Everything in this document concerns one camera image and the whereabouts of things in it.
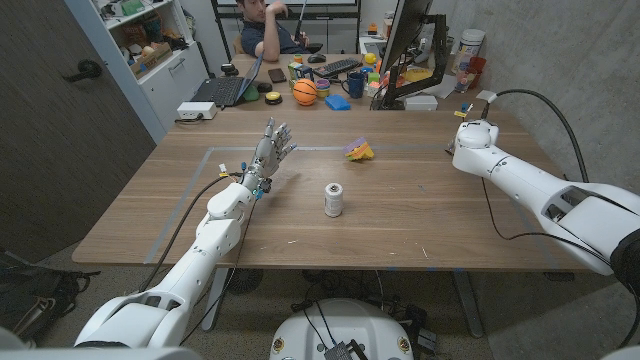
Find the stack of colourful cups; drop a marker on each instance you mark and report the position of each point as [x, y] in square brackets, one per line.
[323, 88]

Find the green rounded object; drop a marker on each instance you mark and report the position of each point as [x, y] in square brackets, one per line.
[251, 94]

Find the black keyboard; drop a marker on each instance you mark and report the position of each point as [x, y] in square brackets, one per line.
[337, 68]

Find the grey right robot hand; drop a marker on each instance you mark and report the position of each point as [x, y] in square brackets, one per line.
[452, 147]

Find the black smartphone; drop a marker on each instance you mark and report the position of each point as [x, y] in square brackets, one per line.
[277, 75]

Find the yellow ball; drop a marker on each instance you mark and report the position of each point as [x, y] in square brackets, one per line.
[370, 58]

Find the white power box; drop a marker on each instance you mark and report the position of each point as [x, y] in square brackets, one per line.
[196, 110]

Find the small black puck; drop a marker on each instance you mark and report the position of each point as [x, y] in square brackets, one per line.
[264, 87]

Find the white rectangular box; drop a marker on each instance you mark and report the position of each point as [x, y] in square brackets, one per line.
[421, 103]

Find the clear glass jar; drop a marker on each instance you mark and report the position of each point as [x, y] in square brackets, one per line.
[462, 82]

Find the seated man in dark shirt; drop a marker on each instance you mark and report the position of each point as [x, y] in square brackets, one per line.
[265, 35]

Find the black computer mouse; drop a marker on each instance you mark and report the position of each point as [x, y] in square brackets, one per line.
[316, 58]

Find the black backpack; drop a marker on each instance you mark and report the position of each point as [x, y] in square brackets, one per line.
[35, 295]

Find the black round fan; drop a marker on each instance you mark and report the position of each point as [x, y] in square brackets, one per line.
[243, 281]

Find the white wipes canister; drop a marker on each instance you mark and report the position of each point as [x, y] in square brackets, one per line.
[469, 47]

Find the colourful carton box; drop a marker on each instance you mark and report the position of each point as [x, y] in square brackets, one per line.
[299, 74]

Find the orange mini basketball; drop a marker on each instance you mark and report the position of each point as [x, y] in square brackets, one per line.
[305, 92]

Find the black webcam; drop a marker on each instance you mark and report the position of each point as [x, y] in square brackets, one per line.
[229, 70]

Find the black monitor stand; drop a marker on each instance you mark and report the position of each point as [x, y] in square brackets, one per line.
[440, 50]

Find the black computer monitor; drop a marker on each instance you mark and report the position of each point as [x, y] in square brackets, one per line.
[405, 30]

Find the cardboard box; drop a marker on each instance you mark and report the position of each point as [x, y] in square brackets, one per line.
[150, 61]

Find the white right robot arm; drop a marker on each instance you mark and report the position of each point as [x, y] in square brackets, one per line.
[525, 180]

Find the purple yellow orange toy block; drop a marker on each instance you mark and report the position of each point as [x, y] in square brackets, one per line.
[358, 150]

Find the dark blue mug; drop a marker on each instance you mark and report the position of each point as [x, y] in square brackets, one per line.
[356, 85]

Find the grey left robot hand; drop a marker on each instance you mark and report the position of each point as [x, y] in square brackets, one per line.
[269, 157]

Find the yellow black buzzer button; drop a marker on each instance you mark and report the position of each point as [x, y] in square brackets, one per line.
[273, 98]

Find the red cup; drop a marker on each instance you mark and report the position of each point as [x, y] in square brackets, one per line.
[477, 70]

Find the white shelf cabinet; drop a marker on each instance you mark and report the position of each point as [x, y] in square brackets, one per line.
[170, 85]

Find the open black laptop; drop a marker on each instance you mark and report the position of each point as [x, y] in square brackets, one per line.
[222, 90]

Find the blue plastic brick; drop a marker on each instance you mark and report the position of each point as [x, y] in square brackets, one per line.
[337, 103]

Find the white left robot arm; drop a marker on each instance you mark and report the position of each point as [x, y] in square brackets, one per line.
[217, 240]

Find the dark wooden door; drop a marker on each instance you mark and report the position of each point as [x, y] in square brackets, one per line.
[60, 150]

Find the yellow plate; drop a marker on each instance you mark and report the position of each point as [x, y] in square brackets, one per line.
[418, 75]

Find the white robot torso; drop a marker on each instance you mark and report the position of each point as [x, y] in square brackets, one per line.
[345, 325]

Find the grey table leg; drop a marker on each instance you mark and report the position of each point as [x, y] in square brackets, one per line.
[469, 305]
[214, 300]

